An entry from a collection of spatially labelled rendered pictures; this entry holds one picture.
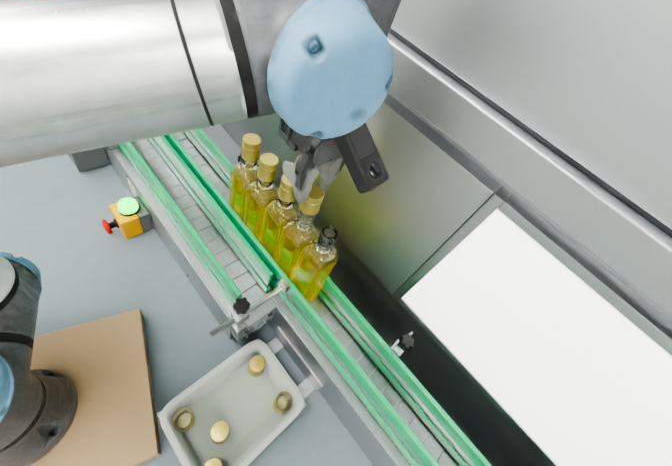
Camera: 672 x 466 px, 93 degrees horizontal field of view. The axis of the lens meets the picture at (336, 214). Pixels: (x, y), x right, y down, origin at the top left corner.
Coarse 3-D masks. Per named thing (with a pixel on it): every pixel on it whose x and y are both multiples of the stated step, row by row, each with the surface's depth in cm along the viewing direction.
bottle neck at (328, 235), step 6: (324, 228) 54; (330, 228) 55; (324, 234) 53; (330, 234) 56; (336, 234) 54; (318, 240) 55; (324, 240) 54; (330, 240) 54; (318, 246) 56; (324, 246) 55; (330, 246) 55; (324, 252) 57
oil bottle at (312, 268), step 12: (300, 252) 59; (312, 252) 57; (336, 252) 59; (300, 264) 61; (312, 264) 57; (324, 264) 57; (300, 276) 63; (312, 276) 59; (324, 276) 63; (300, 288) 65; (312, 288) 63; (312, 300) 73
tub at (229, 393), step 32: (256, 352) 71; (192, 384) 61; (224, 384) 68; (256, 384) 70; (288, 384) 66; (224, 416) 65; (256, 416) 67; (288, 416) 62; (192, 448) 61; (224, 448) 62; (256, 448) 58
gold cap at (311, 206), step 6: (312, 186) 53; (318, 186) 53; (312, 192) 52; (318, 192) 52; (312, 198) 51; (318, 198) 52; (300, 204) 55; (306, 204) 53; (312, 204) 52; (318, 204) 53; (306, 210) 54; (312, 210) 54; (318, 210) 55
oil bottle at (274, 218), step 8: (272, 200) 62; (272, 208) 61; (280, 208) 60; (296, 208) 62; (264, 216) 64; (272, 216) 61; (280, 216) 60; (288, 216) 61; (296, 216) 62; (264, 224) 65; (272, 224) 63; (280, 224) 61; (264, 232) 67; (272, 232) 64; (280, 232) 63; (264, 240) 69; (272, 240) 66; (272, 248) 68; (272, 256) 70
